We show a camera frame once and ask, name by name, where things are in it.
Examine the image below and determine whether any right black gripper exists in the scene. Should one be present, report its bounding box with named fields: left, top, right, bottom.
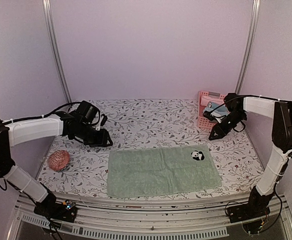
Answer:
left=209, top=110, right=246, bottom=141

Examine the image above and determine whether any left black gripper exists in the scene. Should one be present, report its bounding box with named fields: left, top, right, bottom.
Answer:
left=74, top=122, right=114, bottom=148

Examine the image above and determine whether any light blue towel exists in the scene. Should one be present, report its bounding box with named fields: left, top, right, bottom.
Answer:
left=202, top=106, right=229, bottom=117

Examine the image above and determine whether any green towel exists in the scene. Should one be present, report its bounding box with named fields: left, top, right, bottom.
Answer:
left=107, top=144, right=222, bottom=198

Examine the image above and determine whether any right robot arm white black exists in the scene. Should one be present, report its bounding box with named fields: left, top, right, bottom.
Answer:
left=209, top=93, right=292, bottom=218

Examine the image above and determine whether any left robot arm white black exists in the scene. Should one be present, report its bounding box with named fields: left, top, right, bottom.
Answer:
left=0, top=101, right=113, bottom=217

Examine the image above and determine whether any pink plastic basket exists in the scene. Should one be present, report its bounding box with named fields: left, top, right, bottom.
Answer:
left=197, top=90, right=229, bottom=129

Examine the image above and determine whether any pink rolled towel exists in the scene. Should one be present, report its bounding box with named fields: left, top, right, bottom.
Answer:
left=200, top=95, right=224, bottom=107

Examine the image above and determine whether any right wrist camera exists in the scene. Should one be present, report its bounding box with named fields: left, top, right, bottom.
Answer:
left=203, top=110, right=223, bottom=123

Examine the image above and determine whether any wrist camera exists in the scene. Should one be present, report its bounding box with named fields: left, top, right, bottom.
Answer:
left=95, top=114, right=108, bottom=131
left=203, top=110, right=223, bottom=123

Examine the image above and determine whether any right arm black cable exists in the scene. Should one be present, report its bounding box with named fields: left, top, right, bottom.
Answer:
left=210, top=94, right=292, bottom=116

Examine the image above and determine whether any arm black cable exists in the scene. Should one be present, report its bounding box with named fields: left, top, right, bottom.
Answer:
left=0, top=101, right=84, bottom=125
left=210, top=94, right=292, bottom=116

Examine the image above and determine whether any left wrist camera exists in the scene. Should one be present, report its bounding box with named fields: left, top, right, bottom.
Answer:
left=95, top=114, right=108, bottom=131

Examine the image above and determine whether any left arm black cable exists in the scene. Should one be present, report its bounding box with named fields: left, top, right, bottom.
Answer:
left=0, top=101, right=84, bottom=125

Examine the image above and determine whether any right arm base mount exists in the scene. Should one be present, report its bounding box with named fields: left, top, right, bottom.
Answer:
left=225, top=199, right=270, bottom=223

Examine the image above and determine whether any front aluminium rail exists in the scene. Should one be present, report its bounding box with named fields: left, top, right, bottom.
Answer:
left=7, top=193, right=292, bottom=240

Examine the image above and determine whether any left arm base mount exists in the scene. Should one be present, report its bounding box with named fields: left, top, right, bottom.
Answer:
left=34, top=199, right=78, bottom=223

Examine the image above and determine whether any left aluminium frame post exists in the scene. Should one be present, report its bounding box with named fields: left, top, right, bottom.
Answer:
left=42, top=0, right=72, bottom=103

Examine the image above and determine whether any aluminium frame post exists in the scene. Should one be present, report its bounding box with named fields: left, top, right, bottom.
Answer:
left=235, top=0, right=261, bottom=94
left=42, top=0, right=72, bottom=103

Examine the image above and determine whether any right aluminium frame post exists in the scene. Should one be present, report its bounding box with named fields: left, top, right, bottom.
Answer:
left=235, top=0, right=261, bottom=94

